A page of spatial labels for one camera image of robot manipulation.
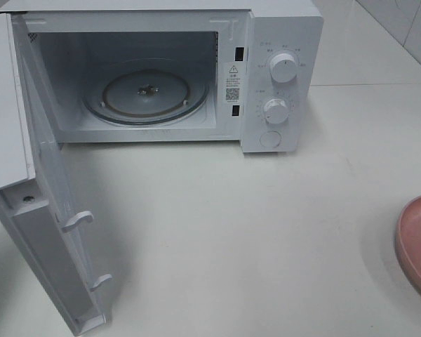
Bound round door release button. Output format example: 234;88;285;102
260;131;281;148

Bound white microwave knob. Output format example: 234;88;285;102
262;98;290;125
268;51;298;84

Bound white microwave door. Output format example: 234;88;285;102
0;13;111;336

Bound pink round plate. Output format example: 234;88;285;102
395;196;421;293

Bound glass microwave turntable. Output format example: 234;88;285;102
83;68;208;126

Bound white microwave oven body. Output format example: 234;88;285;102
0;1;323;152

